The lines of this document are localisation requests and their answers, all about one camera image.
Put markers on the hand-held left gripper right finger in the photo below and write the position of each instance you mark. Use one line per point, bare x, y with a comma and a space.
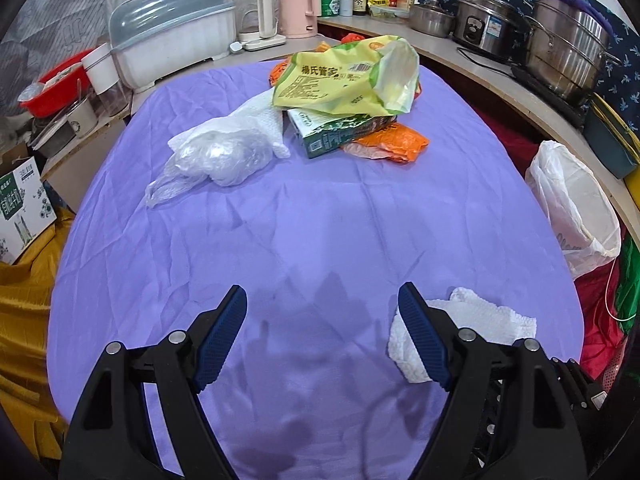
422, 342

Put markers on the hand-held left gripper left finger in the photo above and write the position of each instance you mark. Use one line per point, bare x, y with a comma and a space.
220, 342

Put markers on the white paper towel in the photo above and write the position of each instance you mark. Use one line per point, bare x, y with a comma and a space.
480, 322
260, 115

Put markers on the white trash bag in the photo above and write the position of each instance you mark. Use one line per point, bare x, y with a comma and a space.
570, 210

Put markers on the green cardboard box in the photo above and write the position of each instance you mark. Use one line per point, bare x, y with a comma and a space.
330, 132

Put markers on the yellow green snack bag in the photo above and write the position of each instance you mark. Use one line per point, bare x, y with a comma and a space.
325, 80

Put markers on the red-orange plastic bag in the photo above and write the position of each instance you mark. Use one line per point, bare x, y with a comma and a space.
352, 38

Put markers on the green plastic bag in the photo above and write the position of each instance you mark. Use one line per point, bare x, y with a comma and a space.
629, 290

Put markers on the purple tablecloth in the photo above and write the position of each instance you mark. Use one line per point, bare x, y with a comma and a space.
300, 240

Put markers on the clear plastic bag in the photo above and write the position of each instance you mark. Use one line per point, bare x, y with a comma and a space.
220, 152

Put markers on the yellow cloth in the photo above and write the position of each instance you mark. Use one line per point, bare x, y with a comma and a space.
25, 340

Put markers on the orange snack wrapper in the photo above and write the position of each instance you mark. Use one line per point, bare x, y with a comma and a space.
395, 142

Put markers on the red cloth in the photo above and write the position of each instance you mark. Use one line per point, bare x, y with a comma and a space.
510, 140

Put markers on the flat white paper towel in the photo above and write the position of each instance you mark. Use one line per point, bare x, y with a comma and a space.
260, 115

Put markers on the printed cardboard box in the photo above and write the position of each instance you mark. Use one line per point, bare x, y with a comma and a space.
22, 210

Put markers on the stack of blue yellow bowls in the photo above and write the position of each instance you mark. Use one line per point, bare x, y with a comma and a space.
612, 135

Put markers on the small white pot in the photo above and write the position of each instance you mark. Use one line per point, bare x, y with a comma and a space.
82, 120

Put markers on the black induction cooker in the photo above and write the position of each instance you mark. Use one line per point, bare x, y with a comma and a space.
550, 97

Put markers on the orange mesh sponge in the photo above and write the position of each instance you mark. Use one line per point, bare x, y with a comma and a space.
278, 72

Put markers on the white blender cup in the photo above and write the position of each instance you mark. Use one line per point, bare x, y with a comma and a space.
102, 75

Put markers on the white power plug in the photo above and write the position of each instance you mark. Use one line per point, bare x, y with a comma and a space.
236, 46

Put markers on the red plastic basin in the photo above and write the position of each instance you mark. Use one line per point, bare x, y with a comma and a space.
55, 87

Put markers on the white dish rack with cover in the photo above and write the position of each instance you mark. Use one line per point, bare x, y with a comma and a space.
170, 35

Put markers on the small steel pot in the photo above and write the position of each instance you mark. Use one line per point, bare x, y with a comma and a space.
431, 19

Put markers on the steel rice cooker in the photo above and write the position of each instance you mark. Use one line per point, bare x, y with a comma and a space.
487, 25

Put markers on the large steel steamer pot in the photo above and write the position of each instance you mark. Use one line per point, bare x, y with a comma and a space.
570, 50

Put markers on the white glass kettle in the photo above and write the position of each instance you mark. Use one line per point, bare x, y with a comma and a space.
255, 15

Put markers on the clear food container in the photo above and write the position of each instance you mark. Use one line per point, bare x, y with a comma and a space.
392, 11

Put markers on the pink electric kettle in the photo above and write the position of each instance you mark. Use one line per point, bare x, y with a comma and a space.
297, 7

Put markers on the yellow packet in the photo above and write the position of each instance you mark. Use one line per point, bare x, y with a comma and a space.
378, 0

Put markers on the purple cloth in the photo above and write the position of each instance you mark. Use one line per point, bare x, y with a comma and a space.
575, 2

